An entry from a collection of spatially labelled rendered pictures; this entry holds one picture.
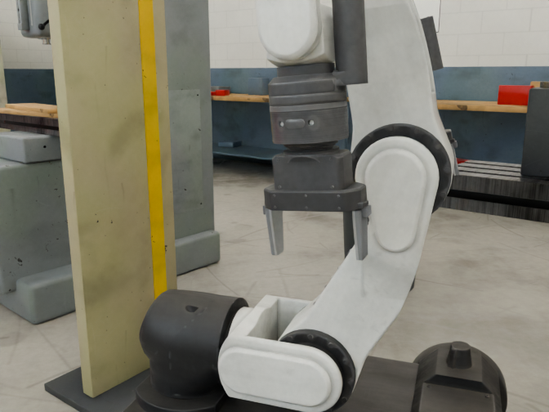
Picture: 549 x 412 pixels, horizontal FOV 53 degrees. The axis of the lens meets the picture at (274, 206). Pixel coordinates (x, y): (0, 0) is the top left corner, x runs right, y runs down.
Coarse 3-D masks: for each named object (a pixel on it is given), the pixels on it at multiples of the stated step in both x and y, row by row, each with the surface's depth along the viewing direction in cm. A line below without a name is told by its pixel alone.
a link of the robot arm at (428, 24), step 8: (432, 16) 98; (424, 24) 98; (432, 24) 98; (424, 32) 98; (432, 32) 98; (432, 40) 98; (432, 48) 98; (432, 56) 99; (440, 56) 99; (432, 64) 99; (440, 64) 99
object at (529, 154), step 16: (544, 96) 115; (528, 112) 117; (544, 112) 116; (528, 128) 118; (544, 128) 116; (528, 144) 119; (544, 144) 117; (528, 160) 119; (544, 160) 118; (544, 176) 118
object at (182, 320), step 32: (160, 320) 96; (192, 320) 94; (224, 320) 93; (160, 352) 96; (192, 352) 93; (448, 352) 108; (160, 384) 97; (192, 384) 95; (384, 384) 105; (416, 384) 103; (448, 384) 100; (480, 384) 98
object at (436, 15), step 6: (414, 0) 552; (420, 0) 548; (426, 0) 544; (432, 0) 541; (438, 0) 538; (420, 6) 549; (426, 6) 545; (432, 6) 542; (438, 6) 539; (420, 12) 551; (426, 12) 547; (432, 12) 543; (438, 12) 540; (420, 18) 552; (438, 18) 541; (438, 24) 542; (438, 30) 543
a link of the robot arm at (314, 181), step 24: (288, 120) 59; (312, 120) 59; (336, 120) 59; (288, 144) 60; (312, 144) 60; (288, 168) 63; (312, 168) 61; (336, 168) 60; (264, 192) 66; (288, 192) 63; (312, 192) 62; (336, 192) 61; (360, 192) 61
